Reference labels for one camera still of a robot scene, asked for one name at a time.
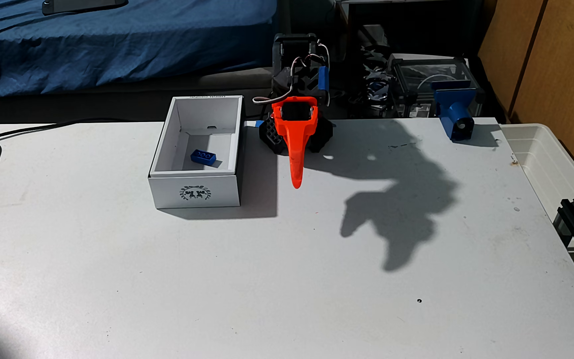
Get blue bed blanket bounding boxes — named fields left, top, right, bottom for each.
left=0, top=0, right=280, bottom=98

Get clear acrylic enclosure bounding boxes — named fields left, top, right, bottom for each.
left=387, top=54, right=484, bottom=119

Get long black cable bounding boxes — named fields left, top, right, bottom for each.
left=0, top=118, right=136, bottom=143

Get black white patterned bag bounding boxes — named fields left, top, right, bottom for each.
left=359, top=42, right=393, bottom=105

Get white plastic bin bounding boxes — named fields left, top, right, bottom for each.
left=500, top=123, right=574, bottom=225

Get wooden wardrobe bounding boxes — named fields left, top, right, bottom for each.
left=476, top=0, right=574, bottom=197

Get white servo cable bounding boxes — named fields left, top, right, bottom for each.
left=252, top=42, right=331, bottom=106

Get blue toy brick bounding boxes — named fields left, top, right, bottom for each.
left=190, top=149, right=217, bottom=166

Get white cardboard box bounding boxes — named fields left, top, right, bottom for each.
left=148, top=95, right=244, bottom=209

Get blue printed clamp mount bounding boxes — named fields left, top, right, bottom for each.
left=430, top=80, right=484, bottom=142

